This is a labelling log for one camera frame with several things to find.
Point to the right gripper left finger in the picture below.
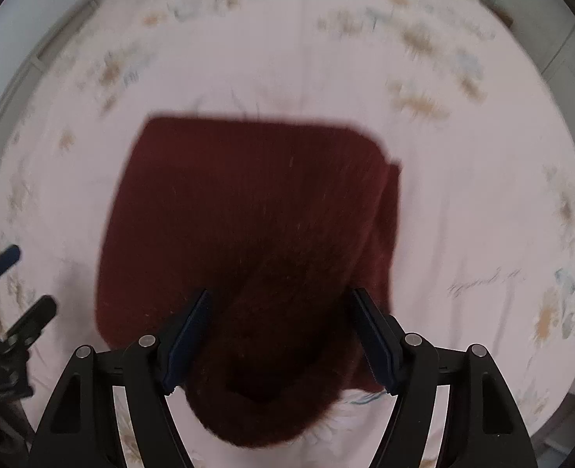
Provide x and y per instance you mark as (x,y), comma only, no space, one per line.
(79,425)

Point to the dark red knitted sweater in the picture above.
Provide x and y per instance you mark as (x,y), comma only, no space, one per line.
(273,221)

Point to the pink floral bed cover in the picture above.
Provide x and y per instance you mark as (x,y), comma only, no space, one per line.
(487,221)

